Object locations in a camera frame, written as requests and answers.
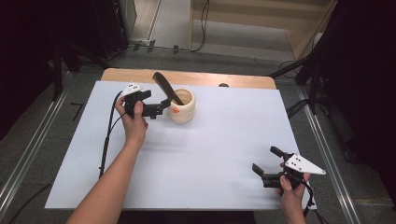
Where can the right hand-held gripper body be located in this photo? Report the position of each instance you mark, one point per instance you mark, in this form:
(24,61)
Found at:
(300,165)

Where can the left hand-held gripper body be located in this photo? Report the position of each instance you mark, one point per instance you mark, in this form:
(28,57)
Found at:
(132,101)

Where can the black comb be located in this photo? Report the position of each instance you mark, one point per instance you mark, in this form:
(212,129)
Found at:
(165,85)

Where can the cream ribbed cup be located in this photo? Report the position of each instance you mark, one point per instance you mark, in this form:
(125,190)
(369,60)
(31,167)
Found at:
(183,112)

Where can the person's left hand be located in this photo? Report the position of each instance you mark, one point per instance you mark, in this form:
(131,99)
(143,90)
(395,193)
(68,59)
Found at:
(134,127)

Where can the person's right hand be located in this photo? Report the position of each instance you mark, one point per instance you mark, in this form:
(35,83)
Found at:
(291,199)

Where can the white table mat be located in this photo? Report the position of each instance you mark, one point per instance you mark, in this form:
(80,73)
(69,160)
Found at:
(199,155)

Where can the black metal stand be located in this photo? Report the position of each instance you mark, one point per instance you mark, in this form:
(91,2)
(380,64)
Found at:
(57,71)
(313,84)

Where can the grey cabinet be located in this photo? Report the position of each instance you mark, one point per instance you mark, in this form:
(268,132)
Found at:
(129,15)

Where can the metal floor rail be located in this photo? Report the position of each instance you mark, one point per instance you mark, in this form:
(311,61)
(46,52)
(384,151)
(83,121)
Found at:
(31,149)
(330,168)

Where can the light wooden frame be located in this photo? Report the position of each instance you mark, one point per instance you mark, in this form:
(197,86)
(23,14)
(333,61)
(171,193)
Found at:
(249,18)

